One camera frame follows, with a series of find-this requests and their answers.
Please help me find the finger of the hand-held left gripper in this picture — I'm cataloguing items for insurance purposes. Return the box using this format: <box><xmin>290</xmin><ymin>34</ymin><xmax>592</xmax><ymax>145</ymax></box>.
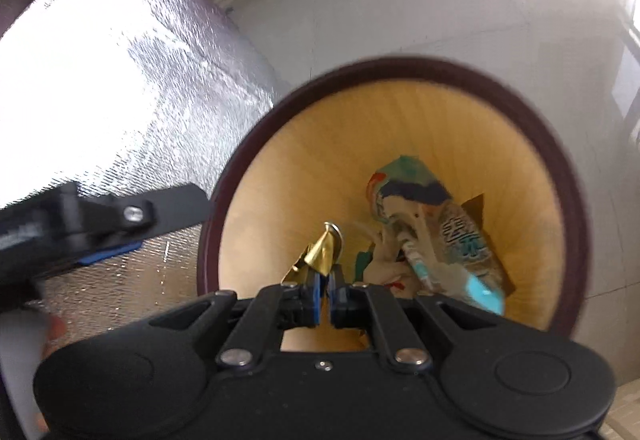
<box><xmin>77</xmin><ymin>183</ymin><xmax>214</xmax><ymax>252</ymax></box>
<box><xmin>78</xmin><ymin>242</ymin><xmax>143</xmax><ymax>267</ymax></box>

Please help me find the white plastic bag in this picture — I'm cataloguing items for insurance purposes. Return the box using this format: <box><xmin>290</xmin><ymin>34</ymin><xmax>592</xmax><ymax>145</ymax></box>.
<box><xmin>362</xmin><ymin>220</ymin><xmax>426</xmax><ymax>293</ymax></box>

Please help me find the gold foil wrapper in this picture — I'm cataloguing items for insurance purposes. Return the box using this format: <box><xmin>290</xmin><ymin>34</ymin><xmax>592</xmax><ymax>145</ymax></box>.
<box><xmin>281</xmin><ymin>221</ymin><xmax>346</xmax><ymax>288</ymax></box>

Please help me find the teal printed snack packet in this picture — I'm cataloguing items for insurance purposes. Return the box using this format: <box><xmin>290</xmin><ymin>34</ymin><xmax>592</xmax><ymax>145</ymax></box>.
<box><xmin>367</xmin><ymin>154</ymin><xmax>506</xmax><ymax>316</ymax></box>

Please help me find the yellow wastebasket with brown rim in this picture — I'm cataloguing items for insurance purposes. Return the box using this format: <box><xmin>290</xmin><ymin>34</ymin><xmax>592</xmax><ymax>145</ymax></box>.
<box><xmin>196</xmin><ymin>56</ymin><xmax>592</xmax><ymax>356</ymax></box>

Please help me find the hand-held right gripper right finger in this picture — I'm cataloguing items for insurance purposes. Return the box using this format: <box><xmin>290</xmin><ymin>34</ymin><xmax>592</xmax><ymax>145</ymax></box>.
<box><xmin>325</xmin><ymin>265</ymin><xmax>522</xmax><ymax>368</ymax></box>

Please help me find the white table with foil side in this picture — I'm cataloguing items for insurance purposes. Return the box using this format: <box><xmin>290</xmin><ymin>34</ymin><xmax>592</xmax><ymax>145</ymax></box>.
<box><xmin>0</xmin><ymin>0</ymin><xmax>286</xmax><ymax>356</ymax></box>

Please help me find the cardboard box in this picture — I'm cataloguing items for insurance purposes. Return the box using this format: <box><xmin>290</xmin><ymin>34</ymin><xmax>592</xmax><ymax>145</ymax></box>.
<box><xmin>460</xmin><ymin>193</ymin><xmax>518</xmax><ymax>298</ymax></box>

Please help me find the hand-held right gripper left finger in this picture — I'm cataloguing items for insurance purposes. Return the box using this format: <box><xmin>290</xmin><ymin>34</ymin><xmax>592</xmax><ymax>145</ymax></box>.
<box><xmin>115</xmin><ymin>273</ymin><xmax>323</xmax><ymax>367</ymax></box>

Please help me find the person's left hand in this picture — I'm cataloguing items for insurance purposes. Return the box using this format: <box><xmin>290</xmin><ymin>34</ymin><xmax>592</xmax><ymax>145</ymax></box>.
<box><xmin>35</xmin><ymin>313</ymin><xmax>68</xmax><ymax>358</ymax></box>

